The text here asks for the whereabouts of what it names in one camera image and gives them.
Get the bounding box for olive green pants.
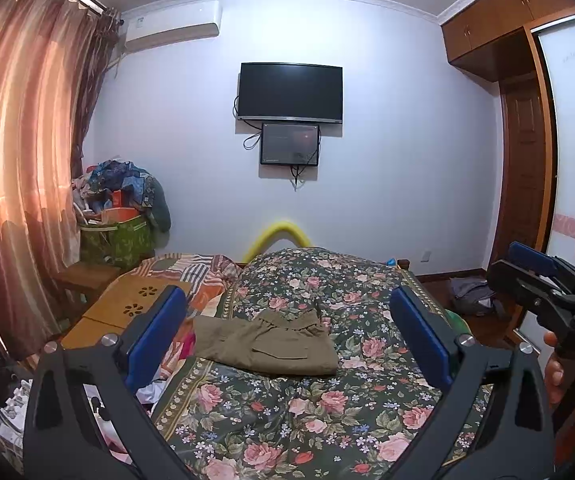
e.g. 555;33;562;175
193;309;338;376

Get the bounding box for person's right hand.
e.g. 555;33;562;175
543;351;564;406

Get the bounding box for brown wooden door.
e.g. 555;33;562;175
489;27;559;281

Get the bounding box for pink folded pants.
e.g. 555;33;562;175
91;396;132;465

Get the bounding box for grey backpack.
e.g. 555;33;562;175
449;276;507;318

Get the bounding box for wooden lap desk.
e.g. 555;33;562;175
60;274;192;349

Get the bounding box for small wooden stool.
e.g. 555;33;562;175
54;261;121;308

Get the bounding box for dark floral bedspread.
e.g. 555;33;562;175
149;245;494;480

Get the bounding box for green storage box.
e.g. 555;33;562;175
80;216;154;271

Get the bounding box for striped patchwork cloth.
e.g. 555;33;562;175
127;252;243;316

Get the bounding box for wooden overhead cabinet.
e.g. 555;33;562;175
441;0;575;82

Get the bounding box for pile of clothes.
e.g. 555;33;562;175
71;159;171;233

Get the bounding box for yellow curved foam tube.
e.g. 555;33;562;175
242;220;312;264

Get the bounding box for orange striped curtain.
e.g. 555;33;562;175
0;0;118;360

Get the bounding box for white air conditioner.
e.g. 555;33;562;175
124;0;222;53

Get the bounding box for small black wall monitor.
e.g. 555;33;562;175
260;122;320;167

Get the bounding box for wall mounted black television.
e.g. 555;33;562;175
236;62;344;124

